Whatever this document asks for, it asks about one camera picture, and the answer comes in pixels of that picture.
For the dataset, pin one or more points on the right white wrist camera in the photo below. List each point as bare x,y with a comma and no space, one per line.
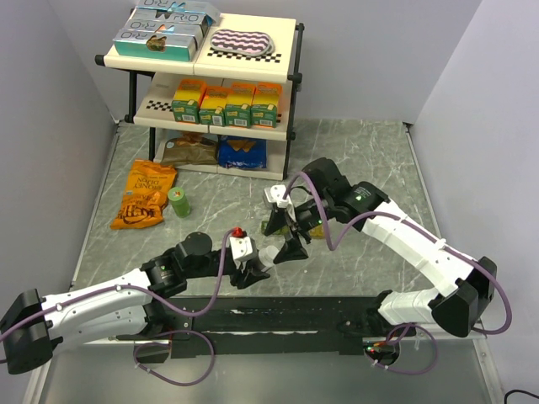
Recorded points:
275,195

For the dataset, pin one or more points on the blue chip bag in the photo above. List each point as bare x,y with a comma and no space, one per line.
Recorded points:
242,152

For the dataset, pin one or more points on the beige three-tier shelf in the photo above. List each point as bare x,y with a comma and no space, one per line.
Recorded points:
236,80

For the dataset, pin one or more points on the wavy patterned pouch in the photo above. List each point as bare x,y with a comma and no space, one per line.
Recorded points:
242,43

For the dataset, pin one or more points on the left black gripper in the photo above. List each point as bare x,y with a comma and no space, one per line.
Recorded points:
249,275

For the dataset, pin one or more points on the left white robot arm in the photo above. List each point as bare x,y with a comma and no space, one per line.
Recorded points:
36,327

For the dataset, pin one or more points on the green orange carton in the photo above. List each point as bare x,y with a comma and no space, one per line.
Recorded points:
187,99
266,104
237,111
212,107

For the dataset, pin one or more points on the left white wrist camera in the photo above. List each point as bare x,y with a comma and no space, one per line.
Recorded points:
242,246

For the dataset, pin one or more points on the orange honey dijon chip bag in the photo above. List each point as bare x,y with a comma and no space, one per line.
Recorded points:
145,195

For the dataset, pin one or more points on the teal snack box front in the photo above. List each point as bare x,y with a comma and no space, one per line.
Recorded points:
155,45

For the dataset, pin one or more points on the green weekly pill organizer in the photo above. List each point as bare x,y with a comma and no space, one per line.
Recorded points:
315,233

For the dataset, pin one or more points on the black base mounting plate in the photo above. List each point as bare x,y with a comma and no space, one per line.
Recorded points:
242,324

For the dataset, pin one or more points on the dark white-capped pill bottle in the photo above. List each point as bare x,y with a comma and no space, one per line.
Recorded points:
267,257

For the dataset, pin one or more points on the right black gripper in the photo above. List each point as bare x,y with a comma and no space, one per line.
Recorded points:
291,250

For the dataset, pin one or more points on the green cylindrical container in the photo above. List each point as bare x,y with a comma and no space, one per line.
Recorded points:
179,202

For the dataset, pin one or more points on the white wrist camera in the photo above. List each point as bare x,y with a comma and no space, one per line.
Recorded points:
275,195
242,246

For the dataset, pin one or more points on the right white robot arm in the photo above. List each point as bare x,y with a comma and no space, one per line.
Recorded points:
462,286

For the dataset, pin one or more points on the teal snack box middle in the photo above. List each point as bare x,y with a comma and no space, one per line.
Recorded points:
196,29

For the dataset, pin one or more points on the brown chip bag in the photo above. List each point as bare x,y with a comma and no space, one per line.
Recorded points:
189,148

